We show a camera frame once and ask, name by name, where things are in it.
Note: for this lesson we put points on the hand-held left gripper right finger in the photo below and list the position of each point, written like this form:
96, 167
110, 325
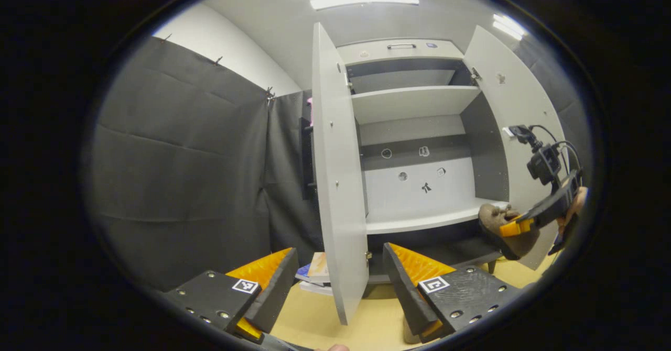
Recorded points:
401, 288

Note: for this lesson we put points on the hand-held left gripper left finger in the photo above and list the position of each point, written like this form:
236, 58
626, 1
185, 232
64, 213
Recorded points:
278, 288

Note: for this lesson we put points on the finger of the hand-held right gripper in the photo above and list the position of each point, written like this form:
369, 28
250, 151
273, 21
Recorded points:
516, 228

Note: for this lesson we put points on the brown fuzzy shoe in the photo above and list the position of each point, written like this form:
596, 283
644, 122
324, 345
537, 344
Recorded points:
516, 246

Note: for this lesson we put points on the grey shoe cabinet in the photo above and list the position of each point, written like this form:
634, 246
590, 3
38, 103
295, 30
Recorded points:
419, 194

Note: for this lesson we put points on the grey cabinet drawer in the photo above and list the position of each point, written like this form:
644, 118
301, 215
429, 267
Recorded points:
367, 53

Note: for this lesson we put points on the stack of books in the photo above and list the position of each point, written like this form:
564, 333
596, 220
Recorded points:
317, 267

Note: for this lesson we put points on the black backdrop cloth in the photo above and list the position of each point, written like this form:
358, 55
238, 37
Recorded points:
183, 173
550, 73

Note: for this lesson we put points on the small ceiling light panel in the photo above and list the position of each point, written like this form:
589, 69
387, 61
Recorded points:
508, 26

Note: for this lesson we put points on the metal backdrop clip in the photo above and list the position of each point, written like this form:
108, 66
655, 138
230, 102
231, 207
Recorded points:
217, 59
270, 95

